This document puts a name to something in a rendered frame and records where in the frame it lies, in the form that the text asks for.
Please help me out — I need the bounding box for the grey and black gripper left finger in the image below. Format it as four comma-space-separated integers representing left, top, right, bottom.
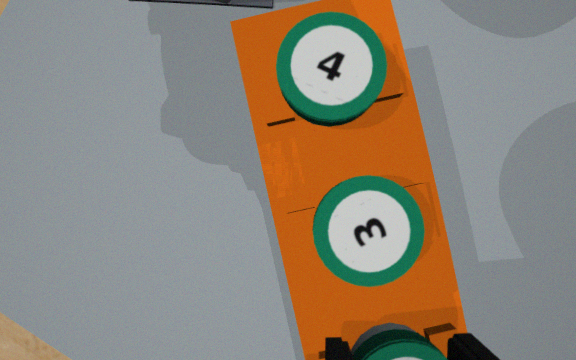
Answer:
325, 337, 353, 360

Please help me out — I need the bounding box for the grey bench mat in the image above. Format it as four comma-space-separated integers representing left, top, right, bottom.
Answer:
0, 0, 576, 360

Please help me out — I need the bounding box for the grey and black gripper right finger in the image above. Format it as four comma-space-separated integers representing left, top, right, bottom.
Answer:
447, 333, 500, 360

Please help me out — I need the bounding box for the grey button housing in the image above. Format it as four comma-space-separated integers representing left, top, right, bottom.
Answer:
129, 0, 274, 9

